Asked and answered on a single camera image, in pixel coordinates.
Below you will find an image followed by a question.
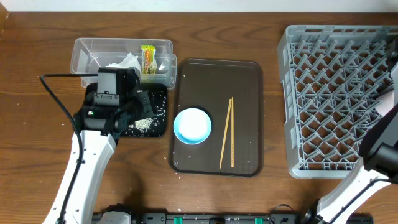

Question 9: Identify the pile of rice grains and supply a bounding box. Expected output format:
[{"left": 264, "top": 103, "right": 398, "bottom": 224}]
[{"left": 126, "top": 108, "right": 167, "bottom": 137}]

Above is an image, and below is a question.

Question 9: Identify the black rectangular tray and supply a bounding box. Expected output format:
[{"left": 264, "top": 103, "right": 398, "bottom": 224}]
[{"left": 121, "top": 83, "right": 168, "bottom": 138}]

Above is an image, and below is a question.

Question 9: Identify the orange green snack wrapper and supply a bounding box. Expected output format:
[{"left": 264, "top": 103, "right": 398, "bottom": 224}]
[{"left": 141, "top": 44, "right": 157, "bottom": 74}]

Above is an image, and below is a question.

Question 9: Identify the white tissue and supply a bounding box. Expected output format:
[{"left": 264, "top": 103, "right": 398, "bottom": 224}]
[{"left": 107, "top": 53, "right": 141, "bottom": 72}]

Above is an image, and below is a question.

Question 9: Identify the small light blue bowl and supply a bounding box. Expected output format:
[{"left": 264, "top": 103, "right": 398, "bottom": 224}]
[{"left": 173, "top": 108, "right": 212, "bottom": 145}]

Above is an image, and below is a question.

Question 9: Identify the wooden chopstick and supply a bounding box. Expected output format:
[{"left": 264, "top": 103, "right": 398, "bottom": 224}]
[
  {"left": 231, "top": 97, "right": 234, "bottom": 167},
  {"left": 219, "top": 98, "right": 232, "bottom": 169}
]

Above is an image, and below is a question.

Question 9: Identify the white cup pink inside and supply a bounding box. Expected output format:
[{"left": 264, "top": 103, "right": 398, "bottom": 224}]
[{"left": 375, "top": 91, "right": 396, "bottom": 116}]

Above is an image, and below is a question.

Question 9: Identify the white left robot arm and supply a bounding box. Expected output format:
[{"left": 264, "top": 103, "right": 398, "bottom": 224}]
[{"left": 40, "top": 67, "right": 154, "bottom": 223}]

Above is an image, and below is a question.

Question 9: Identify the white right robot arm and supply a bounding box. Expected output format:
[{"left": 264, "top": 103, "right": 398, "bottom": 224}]
[{"left": 300, "top": 38, "right": 397, "bottom": 224}]

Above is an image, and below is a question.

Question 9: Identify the clear plastic waste bin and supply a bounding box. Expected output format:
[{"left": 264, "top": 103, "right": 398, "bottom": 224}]
[{"left": 70, "top": 38, "right": 177, "bottom": 89}]

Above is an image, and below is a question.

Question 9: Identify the grey dishwasher rack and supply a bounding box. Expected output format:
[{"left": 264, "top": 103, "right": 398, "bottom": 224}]
[{"left": 277, "top": 25, "right": 397, "bottom": 179}]

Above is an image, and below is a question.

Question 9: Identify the brown serving tray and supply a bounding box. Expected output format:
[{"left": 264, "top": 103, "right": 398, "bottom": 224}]
[{"left": 169, "top": 59, "right": 264, "bottom": 177}]

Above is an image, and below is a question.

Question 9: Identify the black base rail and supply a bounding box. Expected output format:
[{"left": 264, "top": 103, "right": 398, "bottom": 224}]
[{"left": 91, "top": 203, "right": 303, "bottom": 224}]

